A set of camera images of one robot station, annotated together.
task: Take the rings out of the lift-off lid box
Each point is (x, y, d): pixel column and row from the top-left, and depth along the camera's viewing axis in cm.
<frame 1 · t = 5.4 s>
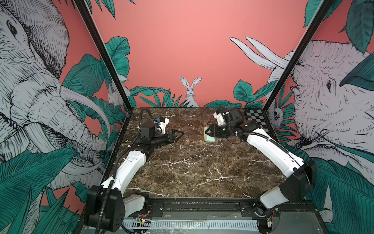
left hand: (181, 133, 77), fingers open
right hand: (206, 130, 78), fingers open
black white checkerboard: (258, 116, 116), point 2 cm above the table

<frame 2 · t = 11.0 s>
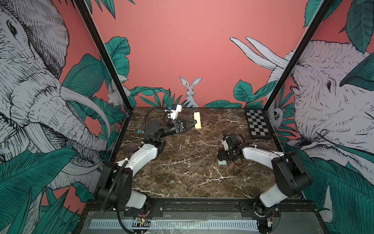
left hand: (196, 124, 65), fingers open
right hand: (219, 154, 93), fingers open
the named things where they were.

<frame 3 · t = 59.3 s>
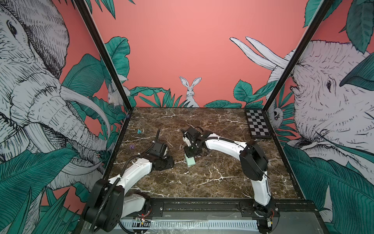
left hand: (172, 161, 87), fingers open
right hand: (185, 153, 88), fingers closed
the named things where they were.

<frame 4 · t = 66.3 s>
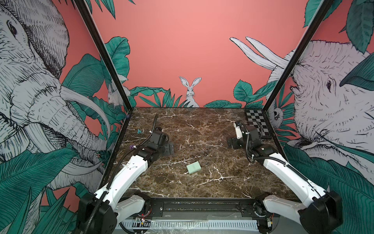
left hand: (166, 144, 83), fingers open
right hand: (233, 133, 82), fingers open
the named things where they were.

